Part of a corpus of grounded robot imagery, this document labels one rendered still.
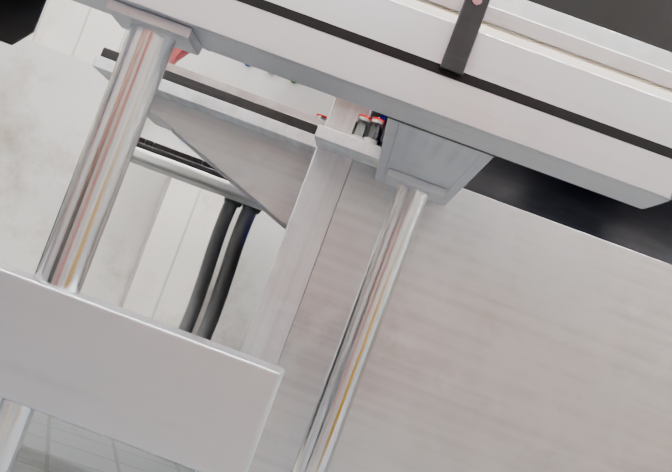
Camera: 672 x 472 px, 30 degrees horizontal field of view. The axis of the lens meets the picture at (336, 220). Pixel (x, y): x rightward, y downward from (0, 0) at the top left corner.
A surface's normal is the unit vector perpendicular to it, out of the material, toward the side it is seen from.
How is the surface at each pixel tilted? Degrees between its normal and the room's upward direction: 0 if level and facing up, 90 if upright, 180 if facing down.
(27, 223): 90
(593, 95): 90
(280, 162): 90
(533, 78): 90
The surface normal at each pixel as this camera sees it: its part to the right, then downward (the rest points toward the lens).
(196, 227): 0.22, 0.02
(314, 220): -0.01, -0.07
